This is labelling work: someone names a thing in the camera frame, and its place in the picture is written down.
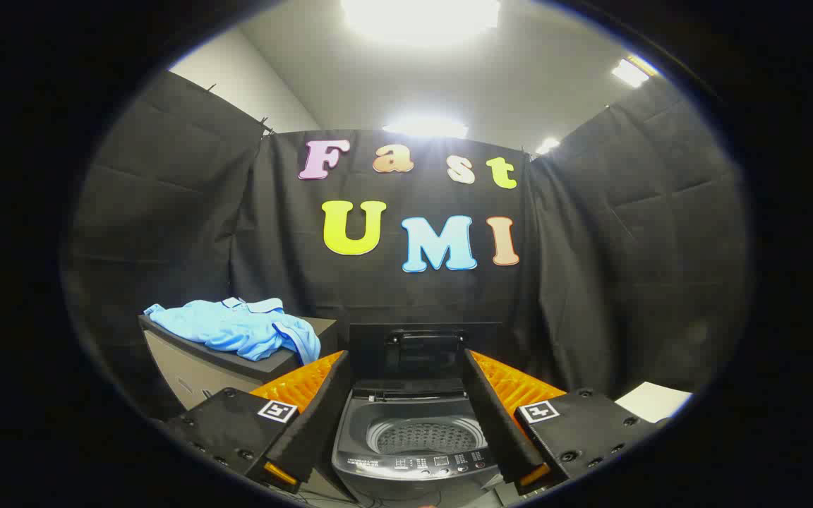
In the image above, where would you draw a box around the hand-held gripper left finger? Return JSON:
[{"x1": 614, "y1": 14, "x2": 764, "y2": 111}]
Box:
[{"x1": 167, "y1": 351, "x2": 352, "y2": 493}]

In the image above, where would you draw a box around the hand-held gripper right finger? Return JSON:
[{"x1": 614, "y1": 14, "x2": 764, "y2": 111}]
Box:
[{"x1": 462, "y1": 349, "x2": 661, "y2": 495}]

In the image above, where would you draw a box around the grey top-load washing machine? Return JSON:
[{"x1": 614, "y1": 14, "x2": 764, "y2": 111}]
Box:
[{"x1": 331, "y1": 379, "x2": 502, "y2": 503}]

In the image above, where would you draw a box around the light blue polo shirt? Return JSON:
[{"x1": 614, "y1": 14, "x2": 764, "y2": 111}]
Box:
[{"x1": 144, "y1": 297, "x2": 322, "y2": 365}]

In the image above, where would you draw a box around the grey cabinet with black top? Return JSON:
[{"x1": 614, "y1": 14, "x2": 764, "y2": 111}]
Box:
[{"x1": 138, "y1": 314, "x2": 339, "y2": 411}]

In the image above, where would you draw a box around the white flat panel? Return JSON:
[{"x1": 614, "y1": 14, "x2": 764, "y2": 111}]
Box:
[{"x1": 615, "y1": 381, "x2": 694, "y2": 424}]

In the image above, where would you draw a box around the black backdrop cloth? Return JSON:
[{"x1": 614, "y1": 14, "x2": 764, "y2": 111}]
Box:
[{"x1": 61, "y1": 71, "x2": 753, "y2": 424}]

